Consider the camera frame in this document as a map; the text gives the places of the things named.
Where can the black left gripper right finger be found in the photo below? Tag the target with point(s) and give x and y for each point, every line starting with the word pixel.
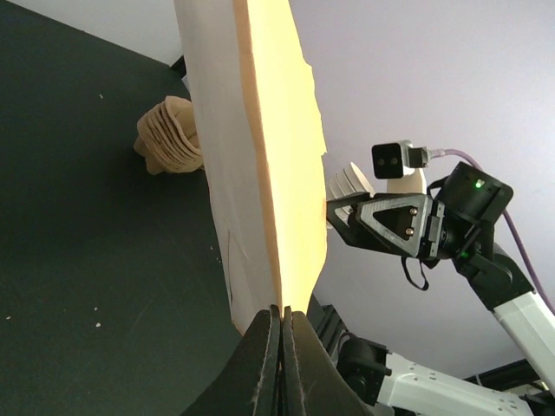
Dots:
pixel 309 382

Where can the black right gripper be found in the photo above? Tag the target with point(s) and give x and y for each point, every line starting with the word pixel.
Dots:
pixel 456 223

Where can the right stack of paper cups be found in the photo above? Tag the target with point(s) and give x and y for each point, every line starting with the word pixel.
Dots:
pixel 347 181

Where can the orange kraft paper bag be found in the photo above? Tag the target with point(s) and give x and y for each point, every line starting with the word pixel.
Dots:
pixel 261 136

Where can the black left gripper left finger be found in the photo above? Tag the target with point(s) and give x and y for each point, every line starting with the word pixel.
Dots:
pixel 248 384

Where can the cardboard cup carrier stack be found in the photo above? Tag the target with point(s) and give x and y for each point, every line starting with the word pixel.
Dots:
pixel 167 138

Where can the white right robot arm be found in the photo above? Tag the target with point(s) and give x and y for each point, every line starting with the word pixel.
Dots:
pixel 430 298

